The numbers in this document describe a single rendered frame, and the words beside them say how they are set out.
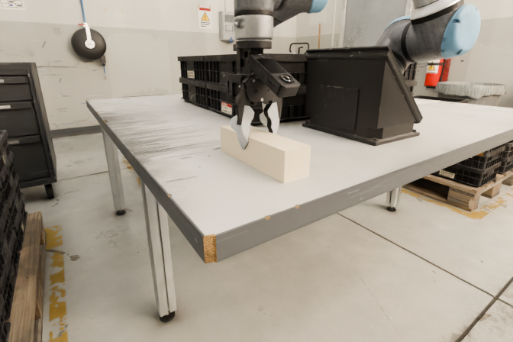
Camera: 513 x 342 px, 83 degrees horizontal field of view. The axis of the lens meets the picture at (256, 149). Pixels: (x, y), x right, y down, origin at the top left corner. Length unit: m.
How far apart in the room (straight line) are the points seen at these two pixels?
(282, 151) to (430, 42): 0.53
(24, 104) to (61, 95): 2.06
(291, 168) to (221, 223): 0.18
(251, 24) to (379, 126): 0.41
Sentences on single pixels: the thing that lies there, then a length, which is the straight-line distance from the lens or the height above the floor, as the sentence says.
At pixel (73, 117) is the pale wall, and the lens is 4.34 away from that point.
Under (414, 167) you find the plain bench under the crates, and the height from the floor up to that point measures 0.69.
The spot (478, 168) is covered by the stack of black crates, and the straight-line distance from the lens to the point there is 2.26.
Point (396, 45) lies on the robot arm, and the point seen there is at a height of 0.95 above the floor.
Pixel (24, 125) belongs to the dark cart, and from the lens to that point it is 2.30.
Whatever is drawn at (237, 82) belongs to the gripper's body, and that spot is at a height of 0.87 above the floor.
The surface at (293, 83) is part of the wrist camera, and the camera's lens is 0.52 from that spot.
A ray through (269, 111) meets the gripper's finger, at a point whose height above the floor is 0.81.
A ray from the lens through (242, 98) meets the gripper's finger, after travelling 0.56.
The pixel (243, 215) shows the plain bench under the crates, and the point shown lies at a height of 0.70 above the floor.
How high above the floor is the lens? 0.91
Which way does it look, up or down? 17 degrees down
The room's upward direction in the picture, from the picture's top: straight up
